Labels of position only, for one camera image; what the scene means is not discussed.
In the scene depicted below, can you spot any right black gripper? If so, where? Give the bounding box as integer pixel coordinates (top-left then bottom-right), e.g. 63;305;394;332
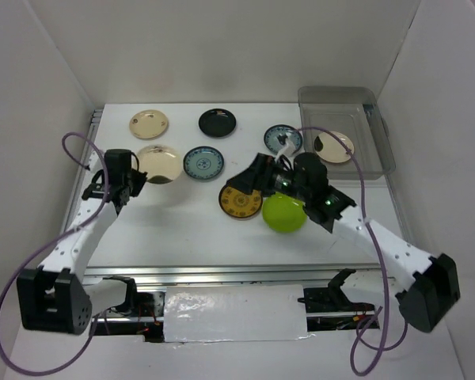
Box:
227;151;310;202

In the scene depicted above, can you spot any blue patterned plate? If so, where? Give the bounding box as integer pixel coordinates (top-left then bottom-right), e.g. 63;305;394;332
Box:
264;124;303;155
183;146;225;181

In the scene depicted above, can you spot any cream plate with black blotch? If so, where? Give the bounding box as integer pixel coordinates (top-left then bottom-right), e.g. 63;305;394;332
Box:
313;131;355;164

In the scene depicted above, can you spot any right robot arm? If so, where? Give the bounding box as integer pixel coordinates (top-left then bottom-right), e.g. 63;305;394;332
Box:
226;153;460;333

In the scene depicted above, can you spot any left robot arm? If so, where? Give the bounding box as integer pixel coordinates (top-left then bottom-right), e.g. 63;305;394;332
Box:
17;149;146;335

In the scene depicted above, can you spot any yellow brown patterned plate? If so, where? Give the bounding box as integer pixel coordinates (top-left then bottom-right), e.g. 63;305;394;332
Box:
218;185;263;220

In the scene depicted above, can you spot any lime green plate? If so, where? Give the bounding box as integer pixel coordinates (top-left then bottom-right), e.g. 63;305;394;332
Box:
262;193;307;234

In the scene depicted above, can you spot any cream plate with flowers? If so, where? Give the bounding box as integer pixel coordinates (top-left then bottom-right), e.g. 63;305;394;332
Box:
129;109;169;139

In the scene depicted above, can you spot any white foil covered panel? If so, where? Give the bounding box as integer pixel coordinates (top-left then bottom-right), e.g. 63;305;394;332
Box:
163;285;308;343

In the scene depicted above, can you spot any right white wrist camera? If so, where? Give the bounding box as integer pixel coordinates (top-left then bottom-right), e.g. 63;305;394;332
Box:
275;136;296;161

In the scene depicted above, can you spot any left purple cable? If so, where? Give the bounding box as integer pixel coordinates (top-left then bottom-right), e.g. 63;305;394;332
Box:
0;131;116;376

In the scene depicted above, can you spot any aluminium table frame rail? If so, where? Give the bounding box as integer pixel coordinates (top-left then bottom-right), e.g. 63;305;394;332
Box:
78;103;425;286

